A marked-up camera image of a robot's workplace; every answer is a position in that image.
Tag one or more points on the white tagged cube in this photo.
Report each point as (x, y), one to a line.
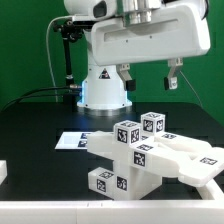
(127, 132)
(152, 123)

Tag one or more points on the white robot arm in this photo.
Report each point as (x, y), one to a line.
(103, 91)

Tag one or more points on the white chair back frame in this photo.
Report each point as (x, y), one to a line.
(191, 161)

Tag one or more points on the white marker base plate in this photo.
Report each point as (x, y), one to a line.
(72, 141)

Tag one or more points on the black camera stand pole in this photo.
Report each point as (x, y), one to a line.
(69, 75)

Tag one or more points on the black camera on stand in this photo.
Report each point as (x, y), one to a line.
(72, 30)

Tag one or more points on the white obstacle wall frame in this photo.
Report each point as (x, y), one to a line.
(208, 210)

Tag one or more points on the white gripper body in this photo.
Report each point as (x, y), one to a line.
(175, 31)

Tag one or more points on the white block at left edge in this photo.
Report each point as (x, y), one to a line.
(3, 170)

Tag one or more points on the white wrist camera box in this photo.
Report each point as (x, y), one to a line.
(104, 9)

